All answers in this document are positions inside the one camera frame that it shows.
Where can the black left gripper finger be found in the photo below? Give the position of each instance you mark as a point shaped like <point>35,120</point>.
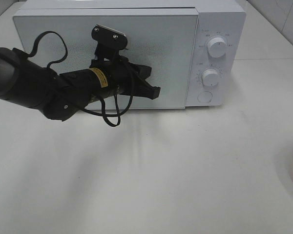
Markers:
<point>142,71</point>
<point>145,90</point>

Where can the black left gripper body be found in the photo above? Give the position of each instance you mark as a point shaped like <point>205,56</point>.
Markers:
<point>109,73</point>

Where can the white round door button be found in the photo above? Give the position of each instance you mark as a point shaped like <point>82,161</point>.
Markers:
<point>205,97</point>

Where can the white timer knob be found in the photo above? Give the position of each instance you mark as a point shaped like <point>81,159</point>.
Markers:
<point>210,77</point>

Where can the white microwave door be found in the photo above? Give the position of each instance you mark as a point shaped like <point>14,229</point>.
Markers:
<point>165,43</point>

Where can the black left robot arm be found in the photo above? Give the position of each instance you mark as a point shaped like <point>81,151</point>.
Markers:
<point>60,96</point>

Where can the white microwave oven body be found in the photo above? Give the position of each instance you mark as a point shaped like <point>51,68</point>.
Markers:
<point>214,18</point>

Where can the upper white power knob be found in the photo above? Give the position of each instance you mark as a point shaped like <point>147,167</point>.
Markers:
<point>217,46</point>

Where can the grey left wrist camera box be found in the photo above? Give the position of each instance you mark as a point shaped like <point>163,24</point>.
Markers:
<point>109,37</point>

